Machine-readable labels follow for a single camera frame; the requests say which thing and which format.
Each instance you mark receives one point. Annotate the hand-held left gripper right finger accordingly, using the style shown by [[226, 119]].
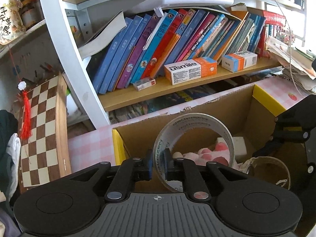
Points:
[[167, 165]]

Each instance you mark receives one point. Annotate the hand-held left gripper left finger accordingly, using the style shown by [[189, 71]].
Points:
[[149, 164]]

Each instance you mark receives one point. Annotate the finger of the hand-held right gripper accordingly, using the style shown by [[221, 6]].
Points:
[[291, 118]]

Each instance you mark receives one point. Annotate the pink plush toy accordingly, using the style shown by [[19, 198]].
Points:
[[205, 156]]

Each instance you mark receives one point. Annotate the cream patterned tape roll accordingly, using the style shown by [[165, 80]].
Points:
[[266, 172]]

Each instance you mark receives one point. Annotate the clear tape roll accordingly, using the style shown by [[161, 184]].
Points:
[[192, 122]]

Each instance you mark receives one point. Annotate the white foam cube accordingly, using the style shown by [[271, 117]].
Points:
[[240, 145]]

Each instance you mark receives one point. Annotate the yellow cardboard box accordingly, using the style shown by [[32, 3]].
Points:
[[222, 108]]

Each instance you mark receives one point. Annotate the stack of books and papers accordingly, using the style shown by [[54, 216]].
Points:
[[291, 61]]

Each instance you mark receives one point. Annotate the short orange white box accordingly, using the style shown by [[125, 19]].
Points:
[[239, 61]]

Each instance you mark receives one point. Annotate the small red white box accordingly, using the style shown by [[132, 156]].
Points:
[[144, 84]]

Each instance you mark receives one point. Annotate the long orange white box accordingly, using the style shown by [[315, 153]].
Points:
[[190, 71]]

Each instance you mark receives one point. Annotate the red thick book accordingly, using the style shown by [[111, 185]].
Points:
[[274, 17]]

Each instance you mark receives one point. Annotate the row of leaning books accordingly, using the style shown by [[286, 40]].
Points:
[[148, 54]]

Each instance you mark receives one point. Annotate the wooden chessboard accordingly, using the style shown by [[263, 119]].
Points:
[[42, 128]]

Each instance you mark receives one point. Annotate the red tassel charm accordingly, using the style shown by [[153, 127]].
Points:
[[26, 118]]

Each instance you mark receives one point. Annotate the pile of clothes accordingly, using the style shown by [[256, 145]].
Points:
[[7, 153]]

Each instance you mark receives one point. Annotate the white framed wooden bookshelf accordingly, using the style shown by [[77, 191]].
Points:
[[61, 42]]

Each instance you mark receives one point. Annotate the dark glass jar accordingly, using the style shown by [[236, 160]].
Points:
[[29, 14]]

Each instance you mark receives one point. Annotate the cream hanging plaque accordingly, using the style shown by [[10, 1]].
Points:
[[11, 27]]

